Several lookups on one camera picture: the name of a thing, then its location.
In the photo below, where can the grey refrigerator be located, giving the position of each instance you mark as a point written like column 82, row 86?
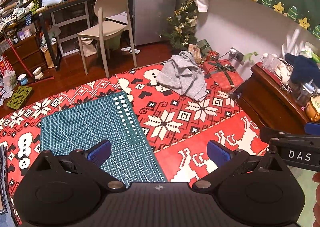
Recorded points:
column 149, row 19

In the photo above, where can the red wrapped gift box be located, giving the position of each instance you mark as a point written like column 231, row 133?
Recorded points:
column 222, row 74

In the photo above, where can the dark wooden side cabinet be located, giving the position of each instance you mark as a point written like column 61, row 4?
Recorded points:
column 263, row 100

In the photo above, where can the red broom handle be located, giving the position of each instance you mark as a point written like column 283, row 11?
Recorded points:
column 16, row 54

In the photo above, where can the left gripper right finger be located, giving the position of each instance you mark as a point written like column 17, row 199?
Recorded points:
column 249, row 189

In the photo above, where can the wooden drawer chest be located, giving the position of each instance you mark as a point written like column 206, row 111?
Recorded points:
column 29, row 52

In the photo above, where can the green patterned floor tray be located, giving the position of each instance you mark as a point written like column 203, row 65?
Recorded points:
column 19, row 97

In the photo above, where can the grey polo shirt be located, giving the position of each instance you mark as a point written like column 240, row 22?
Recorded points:
column 182, row 75

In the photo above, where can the beige plastic chair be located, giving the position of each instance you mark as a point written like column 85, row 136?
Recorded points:
column 107, row 29

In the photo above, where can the person right hand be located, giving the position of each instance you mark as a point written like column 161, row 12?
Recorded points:
column 316, row 208

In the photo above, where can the dark desk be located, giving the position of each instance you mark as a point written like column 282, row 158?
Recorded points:
column 56, row 58

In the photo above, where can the small christmas tree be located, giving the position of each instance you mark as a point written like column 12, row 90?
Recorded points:
column 182, row 26

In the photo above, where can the dark blue cloth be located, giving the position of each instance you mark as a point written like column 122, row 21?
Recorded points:
column 304, row 70

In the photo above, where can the green cutting mat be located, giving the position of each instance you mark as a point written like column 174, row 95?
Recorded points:
column 107, row 118

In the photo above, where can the white ceramic cup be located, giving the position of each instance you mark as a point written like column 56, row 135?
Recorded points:
column 37, row 73

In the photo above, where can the red christmas pattern blanket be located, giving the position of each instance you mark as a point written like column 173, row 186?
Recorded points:
column 177, row 128

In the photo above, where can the wall power outlet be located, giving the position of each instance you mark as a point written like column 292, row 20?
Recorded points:
column 237, row 55

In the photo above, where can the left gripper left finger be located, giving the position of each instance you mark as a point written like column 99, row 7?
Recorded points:
column 66, row 190

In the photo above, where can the blue ceramic cup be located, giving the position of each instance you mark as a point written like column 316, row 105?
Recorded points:
column 22, row 79

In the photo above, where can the white drawer unit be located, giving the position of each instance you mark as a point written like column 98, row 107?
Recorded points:
column 71, row 20

